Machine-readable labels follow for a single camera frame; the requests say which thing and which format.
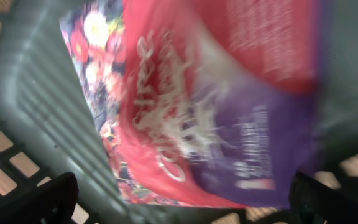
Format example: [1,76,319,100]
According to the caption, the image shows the grey plastic shopping basket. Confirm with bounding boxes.
[0,0,358,223]

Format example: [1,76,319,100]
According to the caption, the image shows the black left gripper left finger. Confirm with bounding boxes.
[0,172,79,224]

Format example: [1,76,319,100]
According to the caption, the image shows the red purple tissue pack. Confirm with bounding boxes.
[60,0,327,208]

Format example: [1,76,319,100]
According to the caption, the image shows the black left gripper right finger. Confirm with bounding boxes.
[289,172,358,224]

